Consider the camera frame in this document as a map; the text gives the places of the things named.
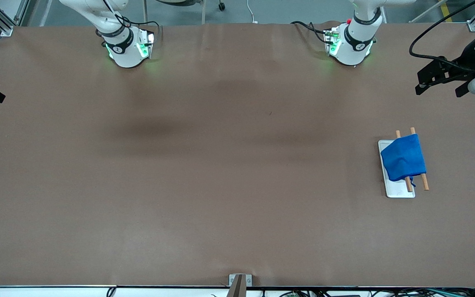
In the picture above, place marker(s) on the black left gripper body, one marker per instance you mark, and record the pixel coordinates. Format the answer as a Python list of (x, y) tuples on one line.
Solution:
[(469, 60)]

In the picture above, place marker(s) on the blue microfibre towel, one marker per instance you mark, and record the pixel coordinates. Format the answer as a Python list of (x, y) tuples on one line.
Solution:
[(404, 159)]

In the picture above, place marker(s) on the white towel rack wooden rods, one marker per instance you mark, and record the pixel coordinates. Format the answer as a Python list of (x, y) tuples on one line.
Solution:
[(394, 190)]

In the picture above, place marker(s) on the brown table cover sheet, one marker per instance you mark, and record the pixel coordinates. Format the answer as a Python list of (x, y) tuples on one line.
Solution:
[(237, 185)]

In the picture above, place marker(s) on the office chair base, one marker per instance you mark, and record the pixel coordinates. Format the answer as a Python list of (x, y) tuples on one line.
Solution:
[(203, 12)]

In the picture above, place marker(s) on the small metal table bracket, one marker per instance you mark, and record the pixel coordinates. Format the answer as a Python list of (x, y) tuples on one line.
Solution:
[(249, 280)]

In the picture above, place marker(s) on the brown camera pole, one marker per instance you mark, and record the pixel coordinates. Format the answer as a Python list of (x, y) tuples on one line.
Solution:
[(237, 288)]

